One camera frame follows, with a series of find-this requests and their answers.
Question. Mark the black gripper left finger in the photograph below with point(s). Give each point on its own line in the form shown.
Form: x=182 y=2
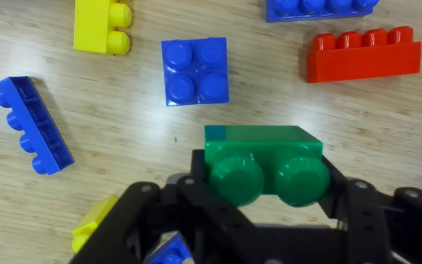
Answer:
x=172 y=221

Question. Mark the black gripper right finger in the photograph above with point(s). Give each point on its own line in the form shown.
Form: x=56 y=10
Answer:
x=381 y=225

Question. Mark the yellow wide toy block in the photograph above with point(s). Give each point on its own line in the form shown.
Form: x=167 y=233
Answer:
x=96 y=24

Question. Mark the yellow narrow toy block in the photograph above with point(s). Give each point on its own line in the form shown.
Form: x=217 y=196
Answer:
x=94 y=227

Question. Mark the blue square four-stud block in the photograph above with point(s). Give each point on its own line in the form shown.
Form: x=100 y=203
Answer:
x=195 y=71

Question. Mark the red four-stud toy block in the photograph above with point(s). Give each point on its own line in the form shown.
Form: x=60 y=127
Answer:
x=362 y=61

